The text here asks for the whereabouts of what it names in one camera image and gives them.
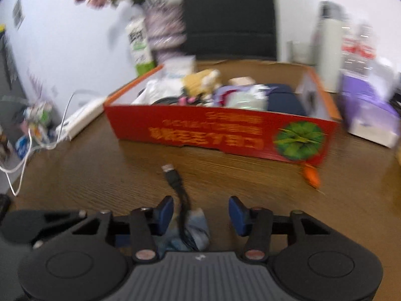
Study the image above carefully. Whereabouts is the red label water bottle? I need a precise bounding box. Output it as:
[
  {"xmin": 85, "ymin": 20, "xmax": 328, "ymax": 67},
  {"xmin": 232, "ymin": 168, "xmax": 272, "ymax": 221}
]
[
  {"xmin": 359, "ymin": 22, "xmax": 378, "ymax": 69},
  {"xmin": 341, "ymin": 22, "xmax": 361, "ymax": 71}
]

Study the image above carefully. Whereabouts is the black usb cable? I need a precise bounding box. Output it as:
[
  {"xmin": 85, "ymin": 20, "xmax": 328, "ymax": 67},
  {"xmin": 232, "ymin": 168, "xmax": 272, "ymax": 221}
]
[{"xmin": 161, "ymin": 164, "xmax": 196, "ymax": 250}]

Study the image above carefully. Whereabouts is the purple patterned vase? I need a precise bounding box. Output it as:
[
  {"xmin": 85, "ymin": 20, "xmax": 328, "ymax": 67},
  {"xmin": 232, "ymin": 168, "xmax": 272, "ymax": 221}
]
[{"xmin": 145, "ymin": 3, "xmax": 186, "ymax": 64}]

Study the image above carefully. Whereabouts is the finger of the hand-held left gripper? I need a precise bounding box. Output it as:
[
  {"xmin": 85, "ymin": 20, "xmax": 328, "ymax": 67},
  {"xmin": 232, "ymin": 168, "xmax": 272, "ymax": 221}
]
[{"xmin": 0, "ymin": 210, "xmax": 88, "ymax": 250}]

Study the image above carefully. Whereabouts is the clear glass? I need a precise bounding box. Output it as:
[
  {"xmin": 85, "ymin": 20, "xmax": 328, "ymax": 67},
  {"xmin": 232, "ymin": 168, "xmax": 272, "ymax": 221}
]
[{"xmin": 286, "ymin": 40, "xmax": 314, "ymax": 65}]

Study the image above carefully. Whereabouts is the pale green crumpled wrapper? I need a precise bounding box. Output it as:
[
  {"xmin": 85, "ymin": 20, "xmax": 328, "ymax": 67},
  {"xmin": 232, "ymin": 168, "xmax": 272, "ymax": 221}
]
[{"xmin": 225, "ymin": 85, "xmax": 270, "ymax": 111}]

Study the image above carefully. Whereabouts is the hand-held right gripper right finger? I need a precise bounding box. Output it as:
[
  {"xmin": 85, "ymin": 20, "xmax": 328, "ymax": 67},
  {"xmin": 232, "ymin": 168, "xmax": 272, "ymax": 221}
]
[{"xmin": 228, "ymin": 196, "xmax": 333, "ymax": 264}]

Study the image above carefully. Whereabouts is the purple tissue pack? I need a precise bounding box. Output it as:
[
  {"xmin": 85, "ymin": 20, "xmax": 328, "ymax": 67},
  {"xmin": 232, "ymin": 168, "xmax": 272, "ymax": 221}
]
[{"xmin": 339, "ymin": 57, "xmax": 401, "ymax": 148}]

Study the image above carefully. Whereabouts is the green white milk carton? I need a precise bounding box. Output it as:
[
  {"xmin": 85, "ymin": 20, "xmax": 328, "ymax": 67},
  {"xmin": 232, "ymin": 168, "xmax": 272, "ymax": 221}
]
[{"xmin": 125, "ymin": 17, "xmax": 156, "ymax": 77}]

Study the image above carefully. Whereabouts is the wall poster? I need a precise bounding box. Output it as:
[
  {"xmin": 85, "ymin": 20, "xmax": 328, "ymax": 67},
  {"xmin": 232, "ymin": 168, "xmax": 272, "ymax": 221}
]
[{"xmin": 12, "ymin": 0, "xmax": 25, "ymax": 29}]

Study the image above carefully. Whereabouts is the yellow plush toy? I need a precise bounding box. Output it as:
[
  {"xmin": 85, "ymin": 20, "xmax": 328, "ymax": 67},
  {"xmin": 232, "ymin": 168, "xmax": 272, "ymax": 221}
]
[{"xmin": 182, "ymin": 69, "xmax": 222, "ymax": 97}]

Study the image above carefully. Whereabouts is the black paper bag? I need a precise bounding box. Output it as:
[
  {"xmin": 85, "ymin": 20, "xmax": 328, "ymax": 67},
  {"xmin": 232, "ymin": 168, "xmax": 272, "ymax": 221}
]
[{"xmin": 181, "ymin": 0, "xmax": 278, "ymax": 61}]

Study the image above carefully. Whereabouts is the small white box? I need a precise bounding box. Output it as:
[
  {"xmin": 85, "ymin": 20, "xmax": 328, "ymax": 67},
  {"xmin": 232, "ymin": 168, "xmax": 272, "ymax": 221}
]
[{"xmin": 163, "ymin": 56, "xmax": 196, "ymax": 80}]

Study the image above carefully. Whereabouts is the black cable with pink tie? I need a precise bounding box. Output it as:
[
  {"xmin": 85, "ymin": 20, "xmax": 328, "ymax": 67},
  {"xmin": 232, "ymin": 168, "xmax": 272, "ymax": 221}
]
[{"xmin": 178, "ymin": 94, "xmax": 214, "ymax": 106}]

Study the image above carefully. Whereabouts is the navy blue pouch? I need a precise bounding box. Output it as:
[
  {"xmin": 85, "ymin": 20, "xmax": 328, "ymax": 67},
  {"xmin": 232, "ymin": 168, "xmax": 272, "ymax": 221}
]
[{"xmin": 266, "ymin": 83, "xmax": 308, "ymax": 116}]

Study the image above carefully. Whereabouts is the orange carrot toy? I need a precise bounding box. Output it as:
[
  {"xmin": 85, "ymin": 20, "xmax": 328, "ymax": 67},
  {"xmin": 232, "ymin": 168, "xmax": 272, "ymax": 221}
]
[{"xmin": 302, "ymin": 162, "xmax": 324, "ymax": 190}]

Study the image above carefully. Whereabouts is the white power strip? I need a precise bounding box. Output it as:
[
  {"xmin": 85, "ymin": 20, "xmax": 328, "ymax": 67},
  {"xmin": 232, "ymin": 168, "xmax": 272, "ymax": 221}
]
[{"xmin": 56, "ymin": 97, "xmax": 108, "ymax": 140}]

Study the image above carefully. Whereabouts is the white power cable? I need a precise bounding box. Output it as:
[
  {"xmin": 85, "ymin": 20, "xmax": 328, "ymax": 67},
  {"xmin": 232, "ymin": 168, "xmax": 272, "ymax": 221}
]
[{"xmin": 0, "ymin": 90, "xmax": 99, "ymax": 197}]

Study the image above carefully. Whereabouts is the wooden desktop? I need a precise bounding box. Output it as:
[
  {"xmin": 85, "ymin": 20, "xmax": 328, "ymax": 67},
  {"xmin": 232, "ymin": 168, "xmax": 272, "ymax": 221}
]
[{"xmin": 0, "ymin": 59, "xmax": 401, "ymax": 301}]

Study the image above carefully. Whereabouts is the blue plastic wrapper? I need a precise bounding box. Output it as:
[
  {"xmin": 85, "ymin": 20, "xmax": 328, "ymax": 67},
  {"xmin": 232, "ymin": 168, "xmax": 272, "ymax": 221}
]
[{"xmin": 156, "ymin": 208, "xmax": 211, "ymax": 252}]

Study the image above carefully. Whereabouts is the clear bag of trinkets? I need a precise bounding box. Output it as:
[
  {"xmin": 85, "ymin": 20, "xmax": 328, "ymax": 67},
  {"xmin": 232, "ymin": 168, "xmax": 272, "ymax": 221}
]
[{"xmin": 19, "ymin": 99, "xmax": 54, "ymax": 146}]

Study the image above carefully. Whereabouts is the white thermos bottle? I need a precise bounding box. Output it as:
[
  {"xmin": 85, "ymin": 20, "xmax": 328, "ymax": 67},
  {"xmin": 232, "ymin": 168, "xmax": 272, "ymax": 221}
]
[{"xmin": 310, "ymin": 1, "xmax": 344, "ymax": 94}]

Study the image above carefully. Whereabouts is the red cardboard box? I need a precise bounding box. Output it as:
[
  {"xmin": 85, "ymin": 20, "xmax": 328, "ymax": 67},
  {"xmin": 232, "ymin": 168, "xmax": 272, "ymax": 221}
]
[{"xmin": 103, "ymin": 59, "xmax": 343, "ymax": 167}]

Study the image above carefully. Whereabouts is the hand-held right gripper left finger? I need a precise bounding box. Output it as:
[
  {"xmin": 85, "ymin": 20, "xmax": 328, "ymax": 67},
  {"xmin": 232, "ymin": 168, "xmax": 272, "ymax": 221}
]
[{"xmin": 70, "ymin": 196, "xmax": 175, "ymax": 264}]

